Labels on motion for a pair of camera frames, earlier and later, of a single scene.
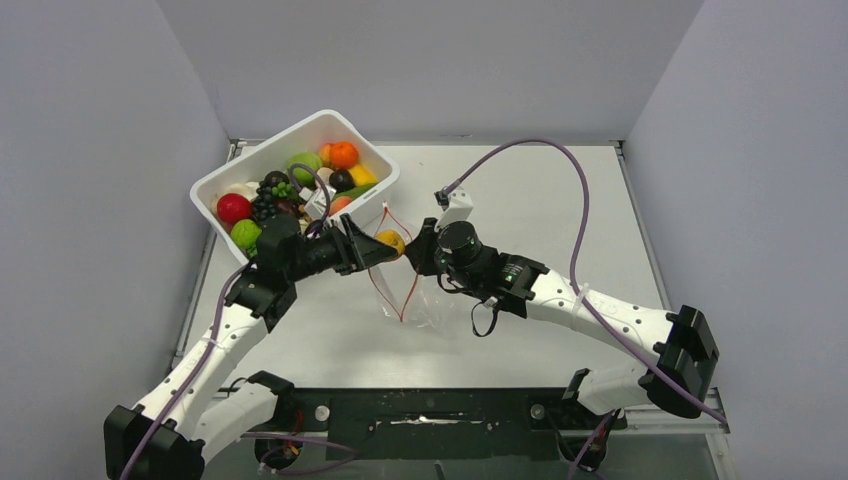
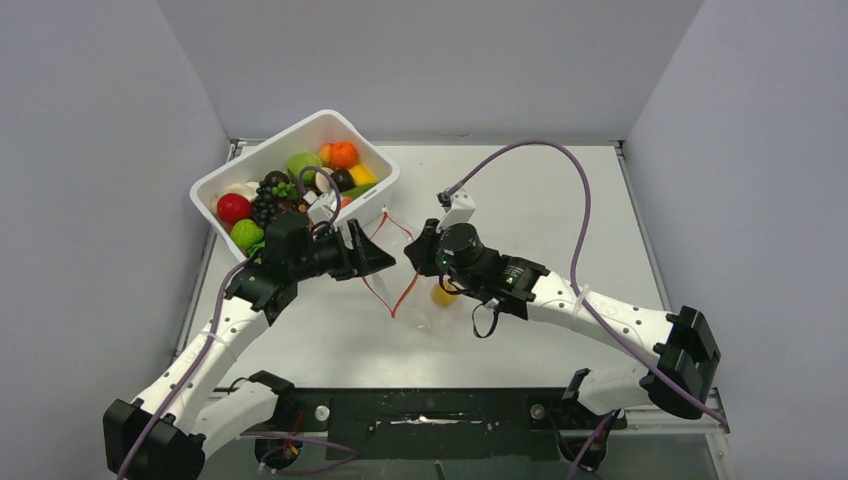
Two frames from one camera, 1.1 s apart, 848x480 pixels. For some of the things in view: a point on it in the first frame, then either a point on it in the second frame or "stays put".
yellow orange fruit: x=391 y=238 to x=442 y=297
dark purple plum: x=341 y=180 stays put
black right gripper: x=420 y=251 stays put
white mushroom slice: x=324 y=174 stays put
